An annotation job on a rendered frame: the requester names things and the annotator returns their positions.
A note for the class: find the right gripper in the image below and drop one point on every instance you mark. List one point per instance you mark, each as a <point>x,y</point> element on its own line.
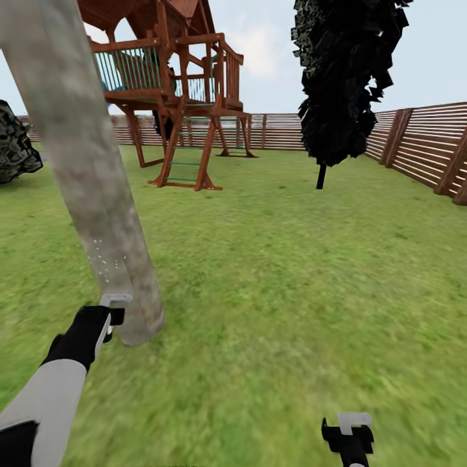
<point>361,438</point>

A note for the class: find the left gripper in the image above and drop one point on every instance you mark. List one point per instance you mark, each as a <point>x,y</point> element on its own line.
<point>117,316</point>

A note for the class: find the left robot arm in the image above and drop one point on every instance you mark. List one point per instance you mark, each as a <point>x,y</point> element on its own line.
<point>35,427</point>

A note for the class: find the bush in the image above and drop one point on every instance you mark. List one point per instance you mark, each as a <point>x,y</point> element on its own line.
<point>17,156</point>

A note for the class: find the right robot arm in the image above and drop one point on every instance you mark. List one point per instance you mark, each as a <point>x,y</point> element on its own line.
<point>352,438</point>

